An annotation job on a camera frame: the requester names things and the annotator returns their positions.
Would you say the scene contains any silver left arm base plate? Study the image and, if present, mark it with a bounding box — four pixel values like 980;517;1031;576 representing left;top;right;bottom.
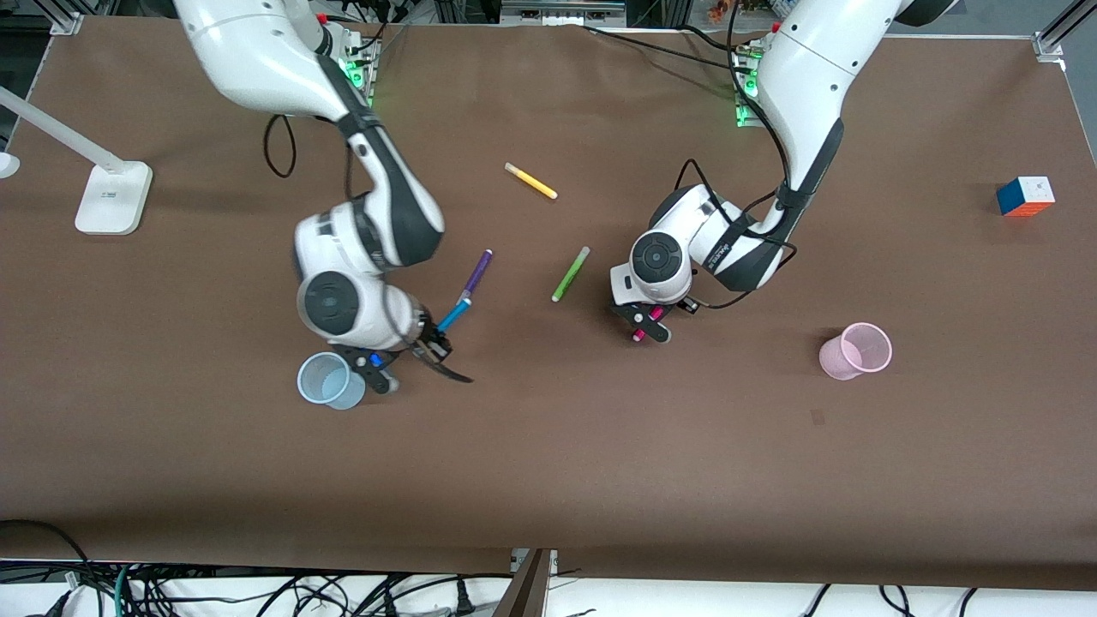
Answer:
733;39;774;129

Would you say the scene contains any colourful puzzle cube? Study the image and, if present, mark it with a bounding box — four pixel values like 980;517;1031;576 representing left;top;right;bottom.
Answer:
996;176;1057;218

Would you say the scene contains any long thin black cable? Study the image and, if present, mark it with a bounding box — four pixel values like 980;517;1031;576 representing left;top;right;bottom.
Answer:
583;23;759;74

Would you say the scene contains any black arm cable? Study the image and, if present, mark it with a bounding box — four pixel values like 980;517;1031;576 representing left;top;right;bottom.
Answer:
675;0;800;311
262;113;297;180

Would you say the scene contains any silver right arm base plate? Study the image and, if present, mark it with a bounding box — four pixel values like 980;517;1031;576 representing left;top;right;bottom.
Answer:
339;26;383;109

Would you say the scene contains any aluminium frame profile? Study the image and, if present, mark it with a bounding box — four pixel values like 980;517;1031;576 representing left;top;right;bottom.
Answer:
1033;0;1097;63
34;0;87;37

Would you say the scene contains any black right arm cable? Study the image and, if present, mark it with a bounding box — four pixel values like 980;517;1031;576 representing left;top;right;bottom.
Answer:
262;113;297;180

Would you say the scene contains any thick black cable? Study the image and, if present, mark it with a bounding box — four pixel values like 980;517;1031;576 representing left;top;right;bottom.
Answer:
0;518;95;592

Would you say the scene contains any white desk lamp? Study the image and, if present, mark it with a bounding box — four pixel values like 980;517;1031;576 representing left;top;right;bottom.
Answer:
0;86;153;237

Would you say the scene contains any yellow marker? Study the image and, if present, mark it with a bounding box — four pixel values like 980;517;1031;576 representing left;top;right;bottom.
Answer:
504;162;559;201

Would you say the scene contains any brown paper table cover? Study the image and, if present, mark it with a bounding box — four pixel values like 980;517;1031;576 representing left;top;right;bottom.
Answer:
0;15;1097;592

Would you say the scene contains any purple marker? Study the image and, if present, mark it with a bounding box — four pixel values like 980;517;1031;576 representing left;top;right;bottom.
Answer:
461;249;495;303

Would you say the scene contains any green marker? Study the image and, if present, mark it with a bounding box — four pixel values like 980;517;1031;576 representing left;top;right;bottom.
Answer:
551;246;591;303

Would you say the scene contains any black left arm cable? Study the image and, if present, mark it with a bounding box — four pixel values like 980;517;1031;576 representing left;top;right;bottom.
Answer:
675;0;800;311

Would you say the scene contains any dark table frame post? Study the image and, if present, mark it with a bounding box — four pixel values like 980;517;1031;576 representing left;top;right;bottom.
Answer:
491;548;554;617

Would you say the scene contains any translucent pink plastic cup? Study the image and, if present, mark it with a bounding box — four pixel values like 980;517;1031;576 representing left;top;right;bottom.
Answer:
818;322;893;381

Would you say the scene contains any pink marker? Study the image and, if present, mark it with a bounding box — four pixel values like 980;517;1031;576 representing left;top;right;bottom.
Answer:
632;306;668;344

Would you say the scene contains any translucent blue plastic cup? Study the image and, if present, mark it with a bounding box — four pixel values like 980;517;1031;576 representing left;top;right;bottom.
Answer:
297;351;367;410

